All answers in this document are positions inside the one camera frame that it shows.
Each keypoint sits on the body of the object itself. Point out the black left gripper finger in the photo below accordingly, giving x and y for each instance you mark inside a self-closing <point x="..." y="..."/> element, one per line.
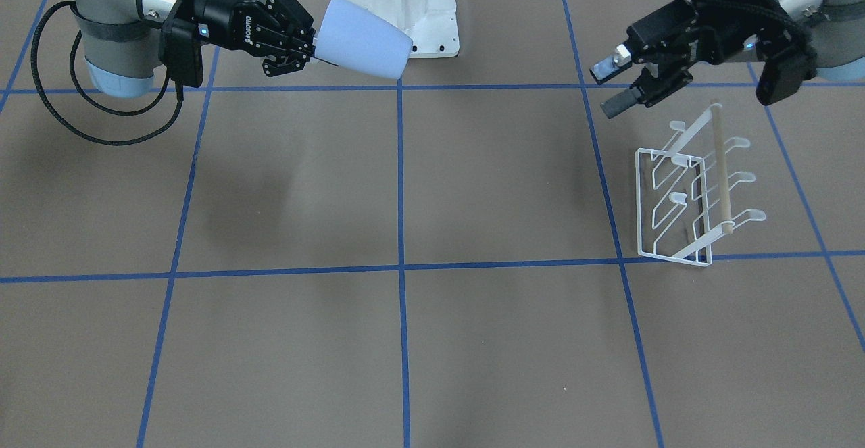
<point x="654" y="84"/>
<point x="622" y="58"/>

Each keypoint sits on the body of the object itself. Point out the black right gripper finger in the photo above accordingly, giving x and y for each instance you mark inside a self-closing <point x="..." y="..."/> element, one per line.
<point x="290" y="18"/>
<point x="294" y="61"/>

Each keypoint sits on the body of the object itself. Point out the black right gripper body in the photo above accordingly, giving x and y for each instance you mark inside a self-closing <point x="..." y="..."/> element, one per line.
<point x="226" y="17"/>

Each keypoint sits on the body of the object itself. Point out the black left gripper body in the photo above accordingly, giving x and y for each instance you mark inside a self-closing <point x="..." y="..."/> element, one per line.
<point x="718" y="41"/>

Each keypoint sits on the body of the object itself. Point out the light blue plastic cup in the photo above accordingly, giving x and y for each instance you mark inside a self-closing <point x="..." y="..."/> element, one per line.
<point x="354" y="38"/>

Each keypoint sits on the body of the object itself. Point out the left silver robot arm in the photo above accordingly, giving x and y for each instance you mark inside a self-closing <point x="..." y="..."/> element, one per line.
<point x="837" y="36"/>

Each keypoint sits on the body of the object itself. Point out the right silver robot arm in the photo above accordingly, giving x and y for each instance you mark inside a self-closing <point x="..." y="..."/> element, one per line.
<point x="126" y="40"/>

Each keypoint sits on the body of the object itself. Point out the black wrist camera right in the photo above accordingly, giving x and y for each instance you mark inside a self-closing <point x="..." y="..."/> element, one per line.
<point x="180" y="52"/>

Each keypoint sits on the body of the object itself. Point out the white wire cup holder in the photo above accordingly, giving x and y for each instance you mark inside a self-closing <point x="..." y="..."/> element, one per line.
<point x="684" y="191"/>

